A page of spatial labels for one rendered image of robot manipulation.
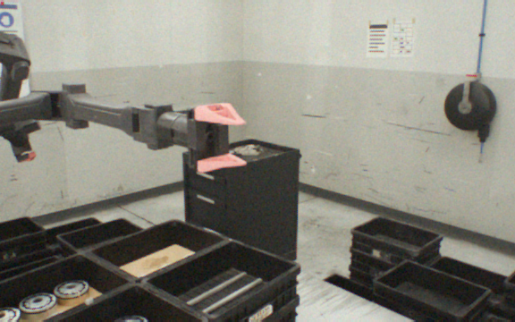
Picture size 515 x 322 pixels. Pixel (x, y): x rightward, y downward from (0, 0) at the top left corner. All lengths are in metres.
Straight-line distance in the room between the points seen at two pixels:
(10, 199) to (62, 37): 1.42
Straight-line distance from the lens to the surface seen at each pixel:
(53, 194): 4.59
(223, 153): 0.82
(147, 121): 0.92
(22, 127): 1.82
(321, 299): 1.83
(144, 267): 1.77
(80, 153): 4.61
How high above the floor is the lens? 1.62
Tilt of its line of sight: 15 degrees down
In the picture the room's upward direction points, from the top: straight up
